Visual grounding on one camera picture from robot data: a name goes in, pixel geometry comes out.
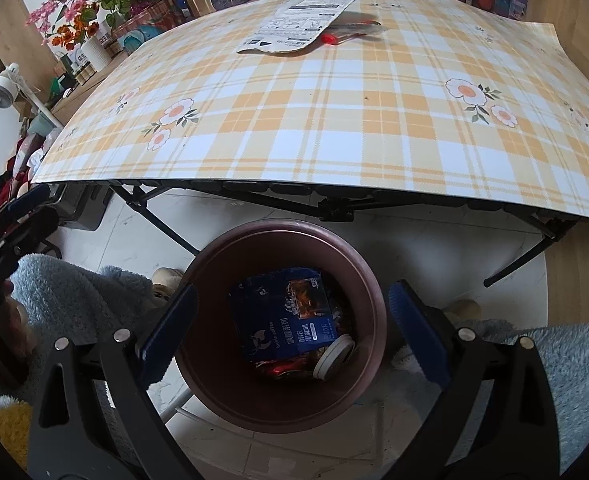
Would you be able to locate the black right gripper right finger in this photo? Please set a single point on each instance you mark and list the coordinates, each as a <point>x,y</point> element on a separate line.
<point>494,417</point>

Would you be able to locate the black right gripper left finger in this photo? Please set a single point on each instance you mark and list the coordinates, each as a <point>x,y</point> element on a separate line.
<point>69,438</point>

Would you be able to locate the blue snack packet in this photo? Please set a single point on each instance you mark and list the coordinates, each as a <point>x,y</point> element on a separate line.
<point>291,314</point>

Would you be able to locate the white printed blister card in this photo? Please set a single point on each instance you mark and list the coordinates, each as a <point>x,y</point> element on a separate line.
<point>294,28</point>

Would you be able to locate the brown round trash bin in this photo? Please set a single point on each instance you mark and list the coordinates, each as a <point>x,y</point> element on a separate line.
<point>296,394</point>

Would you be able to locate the left hand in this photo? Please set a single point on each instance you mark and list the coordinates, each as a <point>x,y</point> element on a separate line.
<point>17,340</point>

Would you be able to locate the white desk fan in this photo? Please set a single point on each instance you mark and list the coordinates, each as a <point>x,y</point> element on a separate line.
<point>12,84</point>

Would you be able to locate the orange flowers white vase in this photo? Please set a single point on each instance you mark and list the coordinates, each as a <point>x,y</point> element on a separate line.
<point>80,41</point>

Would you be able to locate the colourful woven basket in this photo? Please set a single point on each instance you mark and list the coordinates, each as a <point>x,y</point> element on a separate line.
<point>161,16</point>

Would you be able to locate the yellow plaid floral tablecloth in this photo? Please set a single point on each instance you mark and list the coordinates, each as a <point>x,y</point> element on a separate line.
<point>447,99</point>

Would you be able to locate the black folding table frame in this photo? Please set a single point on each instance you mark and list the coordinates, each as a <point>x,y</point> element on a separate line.
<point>340,203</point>

